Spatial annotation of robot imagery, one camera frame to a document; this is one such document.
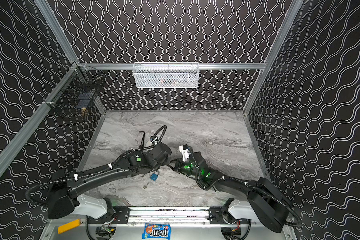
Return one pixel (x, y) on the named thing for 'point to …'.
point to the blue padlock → (153, 177)
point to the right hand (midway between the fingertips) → (166, 164)
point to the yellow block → (69, 226)
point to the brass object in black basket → (84, 113)
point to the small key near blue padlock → (145, 186)
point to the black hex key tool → (141, 145)
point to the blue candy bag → (157, 231)
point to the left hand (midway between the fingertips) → (173, 157)
